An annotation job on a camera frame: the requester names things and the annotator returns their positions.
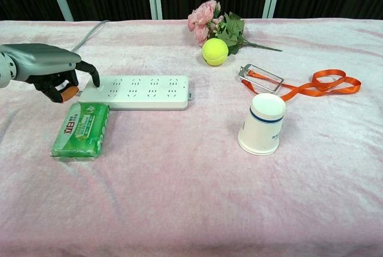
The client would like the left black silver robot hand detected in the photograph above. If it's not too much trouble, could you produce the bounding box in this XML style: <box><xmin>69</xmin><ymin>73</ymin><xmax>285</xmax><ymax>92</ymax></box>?
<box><xmin>11</xmin><ymin>42</ymin><xmax>101</xmax><ymax>104</ymax></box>

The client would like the white power strip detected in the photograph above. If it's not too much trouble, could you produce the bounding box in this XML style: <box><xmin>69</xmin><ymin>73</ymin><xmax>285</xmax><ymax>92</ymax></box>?
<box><xmin>78</xmin><ymin>75</ymin><xmax>193</xmax><ymax>111</ymax></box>

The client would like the green soap package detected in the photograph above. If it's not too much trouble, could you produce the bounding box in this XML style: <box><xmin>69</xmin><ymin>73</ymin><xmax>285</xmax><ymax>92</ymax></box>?
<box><xmin>50</xmin><ymin>102</ymin><xmax>110</xmax><ymax>162</ymax></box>

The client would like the pink artificial flower bouquet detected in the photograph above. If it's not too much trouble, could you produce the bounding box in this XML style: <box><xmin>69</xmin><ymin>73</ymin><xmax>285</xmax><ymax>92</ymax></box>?
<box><xmin>187</xmin><ymin>0</ymin><xmax>283</xmax><ymax>56</ymax></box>

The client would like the yellow tennis ball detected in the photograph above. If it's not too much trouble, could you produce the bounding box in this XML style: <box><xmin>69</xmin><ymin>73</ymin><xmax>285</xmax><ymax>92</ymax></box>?
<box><xmin>201</xmin><ymin>38</ymin><xmax>229</xmax><ymax>67</ymax></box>

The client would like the pink plush blanket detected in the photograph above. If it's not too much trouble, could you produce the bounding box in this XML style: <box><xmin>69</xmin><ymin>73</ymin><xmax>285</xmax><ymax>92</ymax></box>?
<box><xmin>0</xmin><ymin>17</ymin><xmax>383</xmax><ymax>257</ymax></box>

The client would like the metal framed badge holder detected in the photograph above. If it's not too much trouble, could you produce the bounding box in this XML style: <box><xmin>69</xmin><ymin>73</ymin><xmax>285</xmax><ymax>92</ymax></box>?
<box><xmin>238</xmin><ymin>63</ymin><xmax>284</xmax><ymax>94</ymax></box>

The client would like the white paper cup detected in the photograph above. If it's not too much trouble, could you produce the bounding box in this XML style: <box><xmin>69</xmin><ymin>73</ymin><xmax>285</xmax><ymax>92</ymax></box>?
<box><xmin>238</xmin><ymin>93</ymin><xmax>287</xmax><ymax>156</ymax></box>

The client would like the thin grey cable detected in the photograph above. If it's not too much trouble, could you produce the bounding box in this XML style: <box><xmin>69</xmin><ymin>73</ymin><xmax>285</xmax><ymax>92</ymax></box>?
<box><xmin>70</xmin><ymin>20</ymin><xmax>110</xmax><ymax>53</ymax></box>

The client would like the orange lanyard ribbon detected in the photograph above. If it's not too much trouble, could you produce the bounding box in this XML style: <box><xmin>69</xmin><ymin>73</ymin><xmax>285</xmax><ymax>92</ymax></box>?
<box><xmin>241</xmin><ymin>69</ymin><xmax>362</xmax><ymax>102</ymax></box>

